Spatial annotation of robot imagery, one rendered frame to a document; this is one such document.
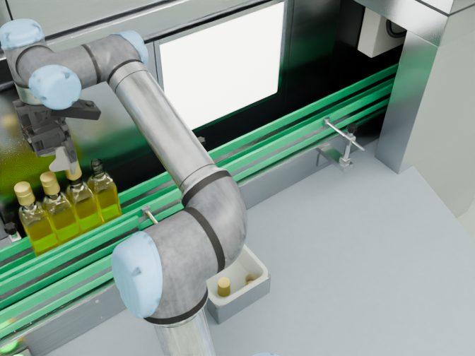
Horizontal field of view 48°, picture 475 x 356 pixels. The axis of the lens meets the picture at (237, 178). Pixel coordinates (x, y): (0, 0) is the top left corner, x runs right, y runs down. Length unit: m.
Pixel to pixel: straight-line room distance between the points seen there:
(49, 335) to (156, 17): 0.81
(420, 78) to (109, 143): 0.90
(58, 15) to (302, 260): 0.91
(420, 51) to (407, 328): 0.77
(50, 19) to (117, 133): 0.36
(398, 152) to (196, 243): 1.14
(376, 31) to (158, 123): 1.12
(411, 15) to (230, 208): 0.95
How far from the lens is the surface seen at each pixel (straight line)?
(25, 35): 1.04
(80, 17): 1.28
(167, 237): 0.80
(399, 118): 1.77
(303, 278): 1.54
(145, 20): 1.33
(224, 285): 1.44
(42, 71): 0.97
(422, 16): 1.60
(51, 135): 1.16
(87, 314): 1.43
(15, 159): 1.37
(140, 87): 0.96
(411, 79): 1.69
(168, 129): 0.91
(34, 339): 1.41
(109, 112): 1.40
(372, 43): 1.92
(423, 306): 1.57
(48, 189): 1.28
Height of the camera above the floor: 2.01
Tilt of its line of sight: 45 degrees down
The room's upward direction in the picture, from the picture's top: 1 degrees clockwise
